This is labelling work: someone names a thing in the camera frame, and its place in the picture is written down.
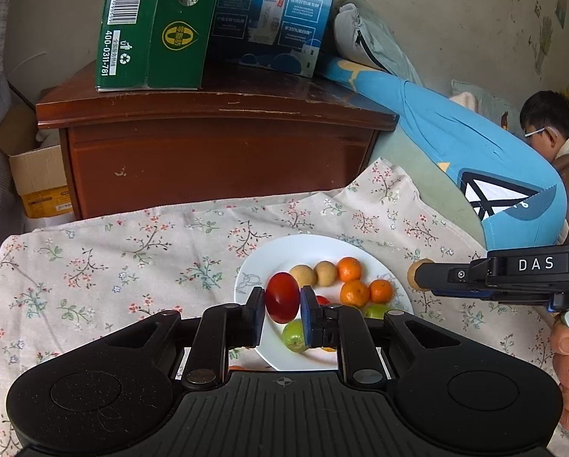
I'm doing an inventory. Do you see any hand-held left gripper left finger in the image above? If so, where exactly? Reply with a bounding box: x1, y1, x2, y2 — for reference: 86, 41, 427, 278
106, 286, 267, 390

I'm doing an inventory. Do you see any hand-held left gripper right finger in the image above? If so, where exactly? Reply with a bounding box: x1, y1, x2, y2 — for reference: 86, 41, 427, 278
300, 286, 462, 390

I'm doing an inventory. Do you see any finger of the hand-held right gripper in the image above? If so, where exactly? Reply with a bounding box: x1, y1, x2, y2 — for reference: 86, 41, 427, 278
415, 258, 499, 297

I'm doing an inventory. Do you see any brown longan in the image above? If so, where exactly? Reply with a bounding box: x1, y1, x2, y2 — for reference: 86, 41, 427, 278
288, 265, 318, 289
312, 260, 337, 286
407, 258, 435, 292

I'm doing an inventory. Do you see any white plate with rose print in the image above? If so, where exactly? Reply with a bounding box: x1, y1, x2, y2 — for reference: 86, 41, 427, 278
233, 234, 415, 372

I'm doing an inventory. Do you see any blue cushion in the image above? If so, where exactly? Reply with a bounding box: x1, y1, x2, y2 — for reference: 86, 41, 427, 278
320, 57, 568, 248

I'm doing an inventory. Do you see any floral tablecloth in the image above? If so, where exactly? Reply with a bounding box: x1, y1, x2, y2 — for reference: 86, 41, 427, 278
0, 157, 569, 457

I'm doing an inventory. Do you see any brown wooden nightstand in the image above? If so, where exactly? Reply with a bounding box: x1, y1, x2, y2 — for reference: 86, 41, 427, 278
35, 59, 400, 221

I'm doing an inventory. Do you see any cardboard box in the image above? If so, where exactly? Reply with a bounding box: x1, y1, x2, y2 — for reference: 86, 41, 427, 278
9, 145, 73, 220

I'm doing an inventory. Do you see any blue carton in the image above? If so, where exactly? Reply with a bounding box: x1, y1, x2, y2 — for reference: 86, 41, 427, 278
203, 0, 340, 78

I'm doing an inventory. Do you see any green carton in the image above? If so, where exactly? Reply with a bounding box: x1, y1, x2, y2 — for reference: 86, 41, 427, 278
96, 0, 225, 92

